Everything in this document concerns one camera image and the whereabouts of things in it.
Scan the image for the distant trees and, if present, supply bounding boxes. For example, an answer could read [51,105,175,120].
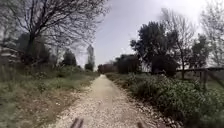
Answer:
[61,44,116,75]

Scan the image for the group of trees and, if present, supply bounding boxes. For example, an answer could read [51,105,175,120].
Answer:
[113,0,224,79]

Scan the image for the large bare tree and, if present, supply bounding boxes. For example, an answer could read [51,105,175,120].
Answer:
[0,0,111,68]

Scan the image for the green shrub verge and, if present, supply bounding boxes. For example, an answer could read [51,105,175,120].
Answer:
[105,71,224,128]

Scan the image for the robot's own part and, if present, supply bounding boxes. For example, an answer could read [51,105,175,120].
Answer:
[71,117,84,128]
[136,121,146,128]

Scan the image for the wooden fence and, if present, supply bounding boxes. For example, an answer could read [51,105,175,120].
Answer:
[141,66,224,90]

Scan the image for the weedy grass verge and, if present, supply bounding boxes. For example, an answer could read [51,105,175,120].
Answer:
[0,64,101,128]

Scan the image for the gravel dirt path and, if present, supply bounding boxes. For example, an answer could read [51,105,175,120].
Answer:
[44,74,168,128]

